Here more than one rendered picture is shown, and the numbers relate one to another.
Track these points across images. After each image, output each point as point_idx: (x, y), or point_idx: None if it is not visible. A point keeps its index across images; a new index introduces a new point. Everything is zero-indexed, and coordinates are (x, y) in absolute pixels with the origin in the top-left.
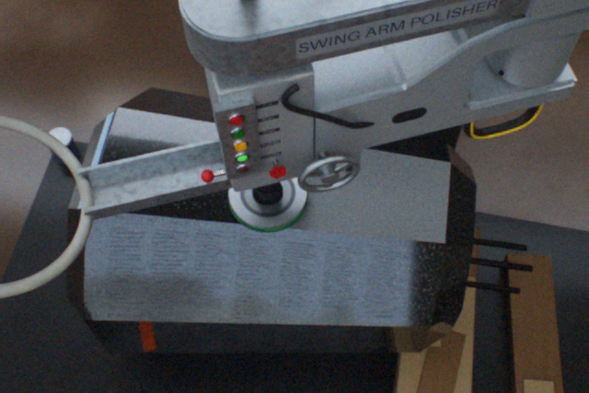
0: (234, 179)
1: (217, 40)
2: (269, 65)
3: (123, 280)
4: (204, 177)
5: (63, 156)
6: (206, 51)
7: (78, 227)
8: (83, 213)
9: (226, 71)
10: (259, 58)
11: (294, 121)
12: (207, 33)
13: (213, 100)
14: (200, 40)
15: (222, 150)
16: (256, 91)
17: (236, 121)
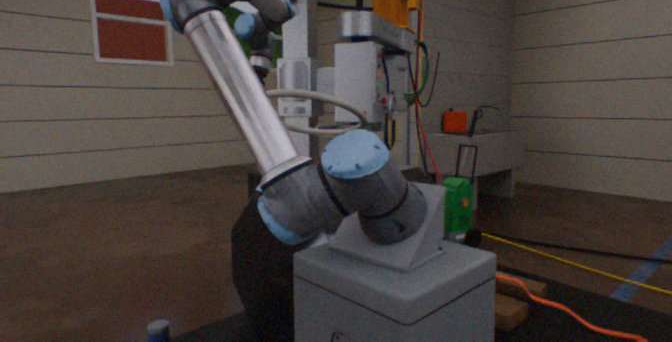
0: (373, 109)
1: (371, 13)
2: (379, 32)
3: (341, 221)
4: (363, 111)
5: (303, 127)
6: (366, 22)
7: (344, 129)
8: (338, 129)
9: (372, 31)
10: (378, 26)
11: (381, 74)
12: (367, 12)
13: (351, 79)
14: (364, 17)
15: (375, 76)
16: (377, 46)
17: (379, 54)
